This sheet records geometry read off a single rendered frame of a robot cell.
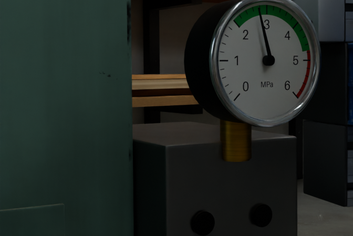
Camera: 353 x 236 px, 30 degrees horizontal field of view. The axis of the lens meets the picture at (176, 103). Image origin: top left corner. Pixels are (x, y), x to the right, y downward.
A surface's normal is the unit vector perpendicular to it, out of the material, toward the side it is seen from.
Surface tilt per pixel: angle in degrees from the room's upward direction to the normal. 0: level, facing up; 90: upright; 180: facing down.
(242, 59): 90
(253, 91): 90
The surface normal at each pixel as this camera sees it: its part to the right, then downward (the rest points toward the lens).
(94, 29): 0.47, 0.04
